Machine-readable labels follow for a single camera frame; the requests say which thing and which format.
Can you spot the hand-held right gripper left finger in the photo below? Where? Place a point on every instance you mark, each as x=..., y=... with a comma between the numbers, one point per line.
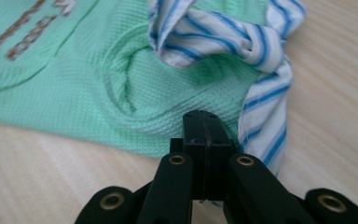
x=194, y=137

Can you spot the mint green striped garment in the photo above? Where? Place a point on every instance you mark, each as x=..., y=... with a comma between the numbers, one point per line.
x=74, y=93

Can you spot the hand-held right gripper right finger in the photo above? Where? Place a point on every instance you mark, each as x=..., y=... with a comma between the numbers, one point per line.
x=217, y=146

